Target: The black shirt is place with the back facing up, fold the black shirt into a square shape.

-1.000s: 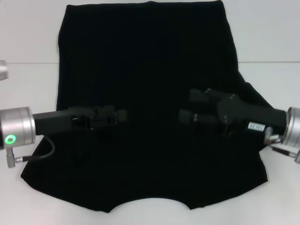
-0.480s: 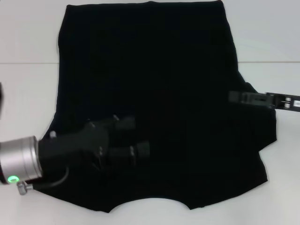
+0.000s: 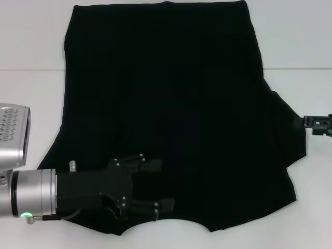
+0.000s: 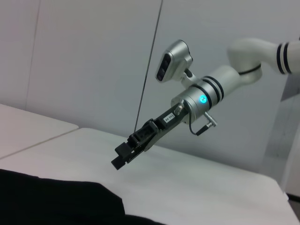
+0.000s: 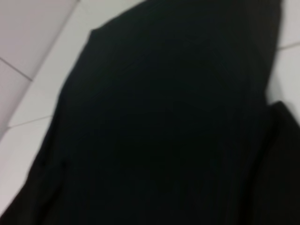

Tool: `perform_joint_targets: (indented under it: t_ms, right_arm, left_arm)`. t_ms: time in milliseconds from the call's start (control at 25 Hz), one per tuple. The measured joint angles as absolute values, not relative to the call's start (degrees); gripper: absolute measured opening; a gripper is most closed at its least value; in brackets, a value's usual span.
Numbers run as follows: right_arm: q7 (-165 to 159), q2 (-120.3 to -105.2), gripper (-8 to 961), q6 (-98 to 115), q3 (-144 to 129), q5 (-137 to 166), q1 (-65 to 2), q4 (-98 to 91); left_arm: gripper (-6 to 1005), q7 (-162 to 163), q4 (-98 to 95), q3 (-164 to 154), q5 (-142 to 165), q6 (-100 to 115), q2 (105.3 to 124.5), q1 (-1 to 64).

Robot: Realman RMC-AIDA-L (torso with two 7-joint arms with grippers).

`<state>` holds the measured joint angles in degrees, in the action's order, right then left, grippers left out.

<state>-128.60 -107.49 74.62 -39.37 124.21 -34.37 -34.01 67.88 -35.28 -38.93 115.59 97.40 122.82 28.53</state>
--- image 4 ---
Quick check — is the black t-shirt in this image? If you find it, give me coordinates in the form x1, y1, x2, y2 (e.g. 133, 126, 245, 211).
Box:
0, 168, 165, 225

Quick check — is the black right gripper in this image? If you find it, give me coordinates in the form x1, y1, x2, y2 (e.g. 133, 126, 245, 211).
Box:
111, 105, 188, 170

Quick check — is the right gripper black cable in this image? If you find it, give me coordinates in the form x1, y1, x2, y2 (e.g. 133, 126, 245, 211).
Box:
174, 99, 218, 136

